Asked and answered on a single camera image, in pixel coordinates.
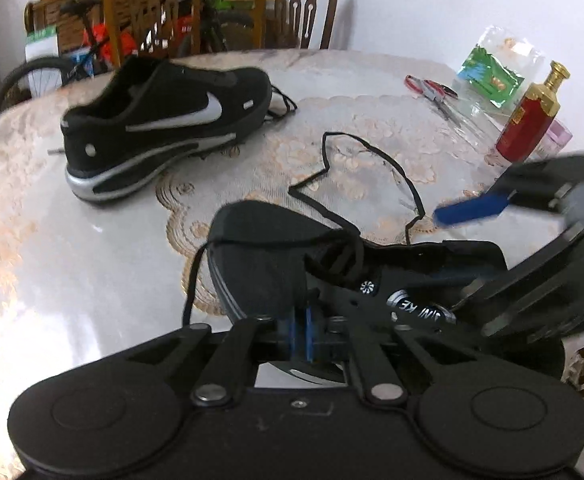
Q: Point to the clear plastic bag green print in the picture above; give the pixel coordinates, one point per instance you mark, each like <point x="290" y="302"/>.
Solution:
<point x="487" y="72"/>

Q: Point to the purple glass cup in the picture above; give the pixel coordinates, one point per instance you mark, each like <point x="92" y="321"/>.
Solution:
<point x="559" y="137"/>

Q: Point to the black sneaker with silver swoosh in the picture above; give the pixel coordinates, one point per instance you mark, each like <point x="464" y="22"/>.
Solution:
<point x="146" y="95"/>
<point x="262" y="240"/>

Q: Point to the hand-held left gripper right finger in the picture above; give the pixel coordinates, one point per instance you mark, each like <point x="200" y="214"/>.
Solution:
<point x="311" y="337"/>

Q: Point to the white and green box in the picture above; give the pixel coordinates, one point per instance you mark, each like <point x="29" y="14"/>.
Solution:
<point x="41" y="45"/>

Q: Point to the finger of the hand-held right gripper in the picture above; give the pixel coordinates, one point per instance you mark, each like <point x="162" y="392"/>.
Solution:
<point x="547" y="280"/>
<point x="472" y="208"/>

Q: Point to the black bicycle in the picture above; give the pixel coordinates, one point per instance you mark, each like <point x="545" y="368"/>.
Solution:
<point x="15" y="70"/>

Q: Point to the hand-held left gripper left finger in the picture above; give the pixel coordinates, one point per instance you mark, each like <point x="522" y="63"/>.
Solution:
<point x="292" y="335"/>

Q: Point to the red bottle with gold cap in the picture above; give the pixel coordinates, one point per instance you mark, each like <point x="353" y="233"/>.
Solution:
<point x="522" y="130"/>

